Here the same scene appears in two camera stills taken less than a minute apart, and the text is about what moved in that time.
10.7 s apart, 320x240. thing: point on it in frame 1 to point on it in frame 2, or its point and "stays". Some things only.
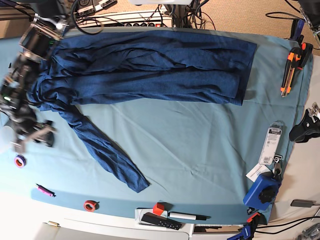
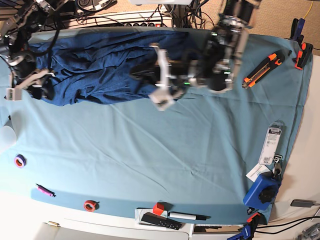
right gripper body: (25, 125) to (23, 78)
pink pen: (46, 190) stays
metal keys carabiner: (277, 170) stays
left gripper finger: (309, 127) to (147, 70)
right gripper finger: (44, 132) to (47, 89)
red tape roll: (91, 205) stays
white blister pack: (271, 143) stays
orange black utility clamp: (297, 57) to (274, 59)
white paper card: (258, 169) stays
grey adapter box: (302, 203) stays
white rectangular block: (8, 138) stays
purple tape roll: (20, 161) stays
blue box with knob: (262, 192) stays
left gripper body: (315, 110) to (176, 77)
